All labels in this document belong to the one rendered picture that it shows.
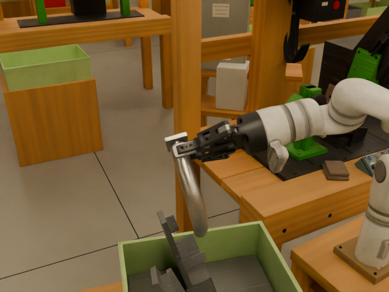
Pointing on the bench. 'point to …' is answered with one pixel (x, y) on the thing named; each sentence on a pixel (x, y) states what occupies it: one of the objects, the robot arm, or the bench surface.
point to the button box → (366, 165)
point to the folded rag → (336, 170)
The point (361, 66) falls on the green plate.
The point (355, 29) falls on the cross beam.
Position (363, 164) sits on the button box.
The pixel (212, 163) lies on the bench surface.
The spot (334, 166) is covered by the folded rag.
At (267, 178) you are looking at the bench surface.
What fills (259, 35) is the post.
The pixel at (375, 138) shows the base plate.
